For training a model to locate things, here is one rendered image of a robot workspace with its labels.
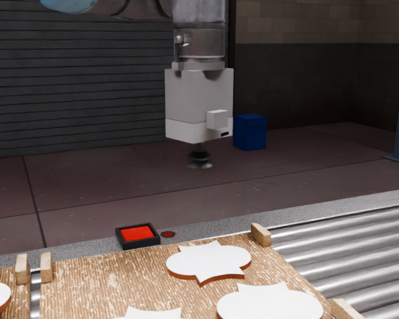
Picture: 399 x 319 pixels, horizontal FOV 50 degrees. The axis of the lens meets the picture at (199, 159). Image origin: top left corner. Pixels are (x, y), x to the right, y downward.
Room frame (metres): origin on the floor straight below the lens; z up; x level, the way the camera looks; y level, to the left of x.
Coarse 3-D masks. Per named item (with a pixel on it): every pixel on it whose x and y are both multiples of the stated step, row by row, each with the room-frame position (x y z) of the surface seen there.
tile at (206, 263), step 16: (176, 256) 0.67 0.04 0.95; (192, 256) 0.67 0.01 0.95; (208, 256) 0.67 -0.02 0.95; (224, 256) 0.67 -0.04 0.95; (240, 256) 0.67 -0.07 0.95; (176, 272) 0.62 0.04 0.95; (192, 272) 0.62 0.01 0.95; (208, 272) 0.62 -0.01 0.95; (224, 272) 0.62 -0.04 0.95; (240, 272) 0.62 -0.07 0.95
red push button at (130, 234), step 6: (132, 228) 0.82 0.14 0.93; (138, 228) 0.82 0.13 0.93; (144, 228) 0.82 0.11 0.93; (126, 234) 0.80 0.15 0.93; (132, 234) 0.80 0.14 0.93; (138, 234) 0.80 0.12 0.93; (144, 234) 0.80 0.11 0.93; (150, 234) 0.80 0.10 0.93; (126, 240) 0.77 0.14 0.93; (132, 240) 0.77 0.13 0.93
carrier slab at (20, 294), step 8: (0, 272) 0.64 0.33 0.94; (8, 272) 0.64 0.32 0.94; (0, 280) 0.61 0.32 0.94; (8, 280) 0.61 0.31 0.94; (16, 288) 0.59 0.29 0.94; (24, 288) 0.59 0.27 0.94; (16, 296) 0.57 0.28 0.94; (24, 296) 0.57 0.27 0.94; (16, 304) 0.55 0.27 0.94; (24, 304) 0.55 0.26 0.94; (8, 312) 0.53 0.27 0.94; (16, 312) 0.53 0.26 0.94; (24, 312) 0.53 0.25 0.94
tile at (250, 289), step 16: (240, 288) 0.57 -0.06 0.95; (256, 288) 0.57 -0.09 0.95; (272, 288) 0.57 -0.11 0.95; (224, 304) 0.53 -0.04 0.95; (240, 304) 0.53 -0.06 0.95; (256, 304) 0.53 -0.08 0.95; (272, 304) 0.53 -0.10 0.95; (288, 304) 0.53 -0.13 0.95; (304, 304) 0.53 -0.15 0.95; (320, 304) 0.53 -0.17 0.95
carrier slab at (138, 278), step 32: (96, 256) 0.69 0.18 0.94; (128, 256) 0.69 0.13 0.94; (160, 256) 0.69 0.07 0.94; (256, 256) 0.69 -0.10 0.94; (64, 288) 0.59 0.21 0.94; (96, 288) 0.59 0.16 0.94; (128, 288) 0.59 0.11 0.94; (160, 288) 0.59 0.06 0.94; (192, 288) 0.59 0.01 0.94; (224, 288) 0.59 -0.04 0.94; (288, 288) 0.59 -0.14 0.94
